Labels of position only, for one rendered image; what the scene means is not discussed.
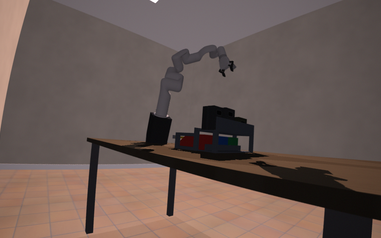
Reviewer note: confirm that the olive green case with orange latches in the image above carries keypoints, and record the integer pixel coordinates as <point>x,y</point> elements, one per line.
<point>239,119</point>

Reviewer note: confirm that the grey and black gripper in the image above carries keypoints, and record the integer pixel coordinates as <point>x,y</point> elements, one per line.
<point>224,64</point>

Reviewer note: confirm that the blue bin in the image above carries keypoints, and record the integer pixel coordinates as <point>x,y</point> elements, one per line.
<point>223,140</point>

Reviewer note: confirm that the dark grey metal shelf rack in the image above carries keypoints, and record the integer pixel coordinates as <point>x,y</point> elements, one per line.
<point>223,125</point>

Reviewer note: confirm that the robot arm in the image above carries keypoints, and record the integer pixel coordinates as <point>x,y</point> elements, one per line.
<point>173,80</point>

